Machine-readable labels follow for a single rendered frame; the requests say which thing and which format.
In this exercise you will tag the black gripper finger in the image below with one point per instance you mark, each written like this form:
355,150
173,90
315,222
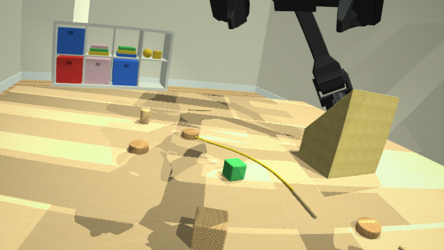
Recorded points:
233,12
351,14

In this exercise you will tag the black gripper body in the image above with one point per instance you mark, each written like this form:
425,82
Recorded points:
306,6

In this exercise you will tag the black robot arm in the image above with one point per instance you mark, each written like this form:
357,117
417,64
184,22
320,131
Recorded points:
328,75

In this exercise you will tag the yellow string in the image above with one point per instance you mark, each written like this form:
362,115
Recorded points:
305,204

